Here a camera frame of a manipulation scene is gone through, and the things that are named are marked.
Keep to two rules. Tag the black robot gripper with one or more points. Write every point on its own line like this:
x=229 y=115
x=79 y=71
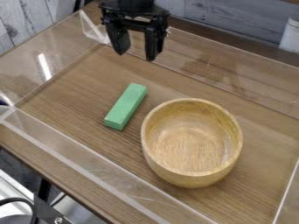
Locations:
x=136 y=15

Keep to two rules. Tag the green rectangular block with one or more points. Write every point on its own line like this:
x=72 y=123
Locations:
x=124 y=107

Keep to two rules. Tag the brown wooden bowl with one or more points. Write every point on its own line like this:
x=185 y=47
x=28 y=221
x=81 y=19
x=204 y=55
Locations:
x=191 y=140

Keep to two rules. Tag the white cylindrical container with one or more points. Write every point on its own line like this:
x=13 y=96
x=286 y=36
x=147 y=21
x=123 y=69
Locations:
x=290 y=39

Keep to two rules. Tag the clear acrylic tray walls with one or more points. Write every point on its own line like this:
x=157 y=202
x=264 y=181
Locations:
x=61 y=80

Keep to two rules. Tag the black metal table leg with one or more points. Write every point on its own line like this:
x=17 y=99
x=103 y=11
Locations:
x=44 y=190

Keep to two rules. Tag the black bracket with screw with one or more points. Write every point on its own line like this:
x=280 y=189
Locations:
x=47 y=215

